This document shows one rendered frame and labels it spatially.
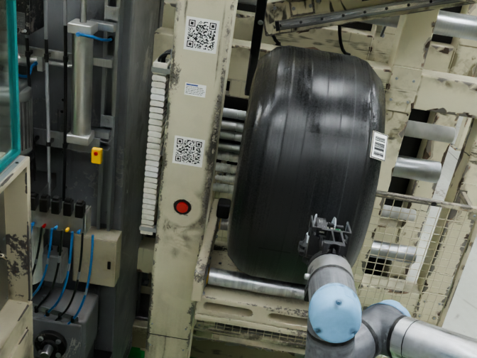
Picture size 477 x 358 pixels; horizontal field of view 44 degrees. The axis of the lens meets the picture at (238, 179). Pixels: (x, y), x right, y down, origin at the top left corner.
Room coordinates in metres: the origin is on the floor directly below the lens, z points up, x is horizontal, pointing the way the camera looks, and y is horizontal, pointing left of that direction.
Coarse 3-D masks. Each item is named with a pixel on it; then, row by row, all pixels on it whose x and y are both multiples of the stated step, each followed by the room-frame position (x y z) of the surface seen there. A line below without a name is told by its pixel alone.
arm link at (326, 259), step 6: (318, 258) 0.83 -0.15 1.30; (324, 258) 0.82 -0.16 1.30; (330, 258) 0.82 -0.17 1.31; (336, 258) 0.82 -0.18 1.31; (342, 258) 0.83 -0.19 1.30; (312, 264) 0.82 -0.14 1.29; (318, 264) 0.81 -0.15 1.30; (324, 264) 0.80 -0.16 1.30; (330, 264) 0.80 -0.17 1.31; (336, 264) 0.80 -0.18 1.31; (342, 264) 0.80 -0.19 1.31; (348, 264) 0.82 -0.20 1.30; (312, 270) 0.80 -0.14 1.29; (348, 270) 0.80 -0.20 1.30; (306, 276) 0.80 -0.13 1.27
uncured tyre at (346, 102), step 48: (288, 48) 1.42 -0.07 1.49; (288, 96) 1.23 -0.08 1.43; (336, 96) 1.25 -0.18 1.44; (384, 96) 1.33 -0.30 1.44; (288, 144) 1.16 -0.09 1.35; (336, 144) 1.17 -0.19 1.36; (240, 192) 1.15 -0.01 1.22; (288, 192) 1.12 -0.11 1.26; (336, 192) 1.12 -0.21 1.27; (240, 240) 1.15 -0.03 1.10; (288, 240) 1.11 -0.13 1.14
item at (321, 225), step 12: (312, 216) 0.95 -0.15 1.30; (312, 228) 0.90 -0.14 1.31; (324, 228) 0.90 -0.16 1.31; (336, 228) 0.93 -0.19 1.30; (348, 228) 0.93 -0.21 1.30; (312, 240) 0.90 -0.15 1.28; (324, 240) 0.85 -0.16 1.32; (336, 240) 0.90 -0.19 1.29; (348, 240) 0.90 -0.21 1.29; (312, 252) 0.90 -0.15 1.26; (324, 252) 0.84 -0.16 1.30; (336, 252) 0.85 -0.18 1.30
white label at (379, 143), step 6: (378, 132) 1.20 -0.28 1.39; (372, 138) 1.19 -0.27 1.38; (378, 138) 1.20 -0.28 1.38; (384, 138) 1.20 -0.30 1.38; (372, 144) 1.18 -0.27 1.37; (378, 144) 1.19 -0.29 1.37; (384, 144) 1.20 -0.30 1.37; (372, 150) 1.17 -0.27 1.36; (378, 150) 1.18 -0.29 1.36; (384, 150) 1.19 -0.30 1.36; (372, 156) 1.17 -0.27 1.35; (378, 156) 1.17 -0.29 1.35; (384, 156) 1.18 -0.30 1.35
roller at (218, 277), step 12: (216, 276) 1.26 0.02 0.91; (228, 276) 1.26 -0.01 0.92; (240, 276) 1.26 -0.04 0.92; (252, 276) 1.27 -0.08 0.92; (240, 288) 1.25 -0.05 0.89; (252, 288) 1.25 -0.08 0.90; (264, 288) 1.25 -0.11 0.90; (276, 288) 1.25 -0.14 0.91; (288, 288) 1.25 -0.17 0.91; (300, 288) 1.26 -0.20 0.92
